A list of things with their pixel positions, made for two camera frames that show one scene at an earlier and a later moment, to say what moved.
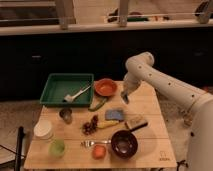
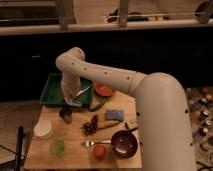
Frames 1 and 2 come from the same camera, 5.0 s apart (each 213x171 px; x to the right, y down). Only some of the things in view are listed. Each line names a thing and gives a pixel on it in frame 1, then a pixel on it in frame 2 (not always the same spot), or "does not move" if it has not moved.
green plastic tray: [61, 85] does not move
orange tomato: [98, 151] does not move
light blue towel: [125, 95] -> [72, 103]
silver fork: [90, 143] does not move
